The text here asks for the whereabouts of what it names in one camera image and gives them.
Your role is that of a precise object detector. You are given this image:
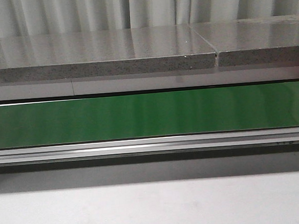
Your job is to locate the grey stone counter slab left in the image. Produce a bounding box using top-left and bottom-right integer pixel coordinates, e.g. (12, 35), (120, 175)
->
(0, 25), (216, 84)

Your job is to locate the white cabinet panel under counter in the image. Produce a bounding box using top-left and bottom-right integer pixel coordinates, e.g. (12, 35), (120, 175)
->
(0, 62), (299, 101)

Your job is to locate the green conveyor belt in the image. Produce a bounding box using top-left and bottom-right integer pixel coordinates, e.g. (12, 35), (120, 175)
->
(0, 81), (299, 149)

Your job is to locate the white pleated curtain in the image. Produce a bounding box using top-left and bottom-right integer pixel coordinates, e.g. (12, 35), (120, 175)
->
(0, 0), (299, 38)

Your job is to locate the aluminium conveyor side rail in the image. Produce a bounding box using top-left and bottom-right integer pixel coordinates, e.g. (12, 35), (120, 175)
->
(0, 127), (299, 167)

